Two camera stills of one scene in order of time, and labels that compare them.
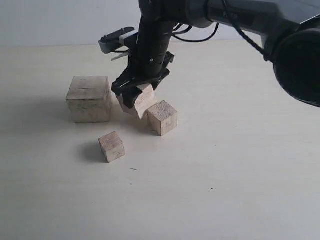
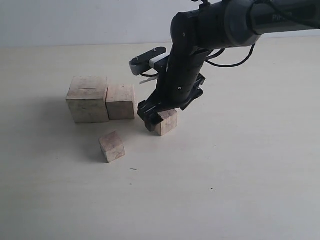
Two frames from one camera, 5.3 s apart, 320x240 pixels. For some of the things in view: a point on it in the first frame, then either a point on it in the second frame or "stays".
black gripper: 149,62 -> 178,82
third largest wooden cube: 162,118 stays
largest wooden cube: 89,99 stays
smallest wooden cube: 112,146 stays
